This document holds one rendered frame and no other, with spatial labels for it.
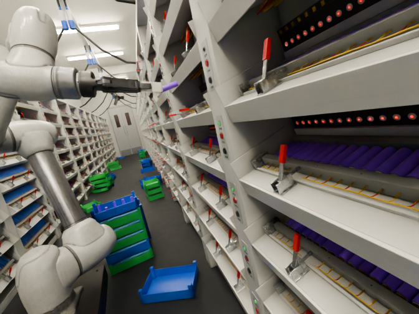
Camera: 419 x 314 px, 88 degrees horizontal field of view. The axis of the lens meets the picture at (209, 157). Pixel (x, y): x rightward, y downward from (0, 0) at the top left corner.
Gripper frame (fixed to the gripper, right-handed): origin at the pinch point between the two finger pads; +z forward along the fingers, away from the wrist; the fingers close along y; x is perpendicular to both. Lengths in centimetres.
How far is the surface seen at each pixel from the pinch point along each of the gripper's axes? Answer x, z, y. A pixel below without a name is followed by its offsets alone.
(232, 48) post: -5.7, 18.0, -24.0
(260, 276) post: 56, 27, -24
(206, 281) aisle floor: 101, 29, 37
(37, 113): -9, -122, 256
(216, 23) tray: -8.9, 12.5, -27.6
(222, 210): 45, 25, 1
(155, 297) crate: 104, 0, 37
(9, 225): 82, -99, 119
